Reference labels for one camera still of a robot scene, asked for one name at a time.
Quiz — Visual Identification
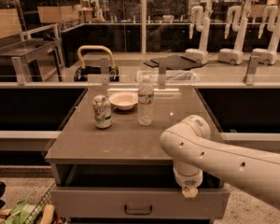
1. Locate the grey top drawer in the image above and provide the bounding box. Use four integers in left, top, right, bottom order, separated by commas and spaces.
50, 187, 230, 219

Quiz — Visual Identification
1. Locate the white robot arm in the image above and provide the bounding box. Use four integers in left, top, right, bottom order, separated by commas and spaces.
160, 115, 280, 210

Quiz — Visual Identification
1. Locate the grey cabinet table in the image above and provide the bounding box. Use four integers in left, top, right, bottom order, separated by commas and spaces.
46, 86, 224, 224

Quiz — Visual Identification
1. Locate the clear water bottle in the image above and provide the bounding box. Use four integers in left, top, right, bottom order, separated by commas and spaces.
138, 76, 154, 126

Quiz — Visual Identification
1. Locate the white bowl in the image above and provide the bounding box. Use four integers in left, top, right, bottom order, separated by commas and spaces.
109, 91, 138, 110

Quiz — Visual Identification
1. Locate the clear plastic bin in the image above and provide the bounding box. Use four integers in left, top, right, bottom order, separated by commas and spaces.
135, 70, 199, 83

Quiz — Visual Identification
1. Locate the green white soda can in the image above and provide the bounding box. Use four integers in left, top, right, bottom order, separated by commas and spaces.
92, 94, 112, 129

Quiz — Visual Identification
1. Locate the black floor mat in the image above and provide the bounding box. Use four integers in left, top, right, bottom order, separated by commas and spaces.
145, 55, 203, 70

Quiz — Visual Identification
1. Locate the white background robot middle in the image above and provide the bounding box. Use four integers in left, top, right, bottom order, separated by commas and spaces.
217, 0, 258, 65

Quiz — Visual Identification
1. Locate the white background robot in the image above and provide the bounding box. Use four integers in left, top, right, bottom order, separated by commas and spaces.
217, 0, 258, 65
252, 5, 280, 65
183, 0, 222, 64

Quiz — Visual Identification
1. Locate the yellow sponge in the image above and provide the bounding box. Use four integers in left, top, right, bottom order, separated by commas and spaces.
39, 204, 55, 224

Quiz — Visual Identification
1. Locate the green snack bag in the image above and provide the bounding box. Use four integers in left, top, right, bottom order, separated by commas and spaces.
1, 201, 43, 224

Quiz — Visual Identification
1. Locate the white background robot left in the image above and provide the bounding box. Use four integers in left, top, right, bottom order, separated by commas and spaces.
183, 0, 222, 64

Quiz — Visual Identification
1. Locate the white background robot right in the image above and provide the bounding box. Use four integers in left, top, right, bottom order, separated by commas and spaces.
252, 5, 280, 65

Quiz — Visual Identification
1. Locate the grey side table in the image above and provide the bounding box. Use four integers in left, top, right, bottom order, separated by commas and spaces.
0, 38, 64, 82

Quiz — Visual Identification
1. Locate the wire basket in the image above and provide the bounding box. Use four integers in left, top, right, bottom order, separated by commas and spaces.
22, 189, 57, 224

